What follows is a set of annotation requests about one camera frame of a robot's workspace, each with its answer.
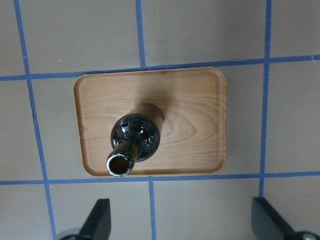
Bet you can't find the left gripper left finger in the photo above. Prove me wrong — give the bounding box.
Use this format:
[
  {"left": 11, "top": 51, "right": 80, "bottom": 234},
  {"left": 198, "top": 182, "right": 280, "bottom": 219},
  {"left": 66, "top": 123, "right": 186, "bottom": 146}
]
[{"left": 77, "top": 198, "right": 111, "bottom": 240}]

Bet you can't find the wooden tray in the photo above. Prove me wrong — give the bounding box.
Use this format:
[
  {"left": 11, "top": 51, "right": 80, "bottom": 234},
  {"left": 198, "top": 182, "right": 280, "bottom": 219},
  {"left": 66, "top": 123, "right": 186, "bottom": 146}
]
[{"left": 73, "top": 67, "right": 227, "bottom": 177}]

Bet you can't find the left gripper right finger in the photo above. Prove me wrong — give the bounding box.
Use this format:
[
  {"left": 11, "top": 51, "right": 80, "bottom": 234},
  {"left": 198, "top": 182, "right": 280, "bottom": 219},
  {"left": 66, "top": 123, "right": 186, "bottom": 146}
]
[{"left": 251, "top": 197, "right": 300, "bottom": 240}]

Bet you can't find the dark wine bottle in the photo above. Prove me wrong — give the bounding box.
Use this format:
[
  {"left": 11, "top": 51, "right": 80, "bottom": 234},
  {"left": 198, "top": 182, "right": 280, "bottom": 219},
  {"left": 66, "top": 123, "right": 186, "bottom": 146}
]
[{"left": 106, "top": 103, "right": 164, "bottom": 177}]

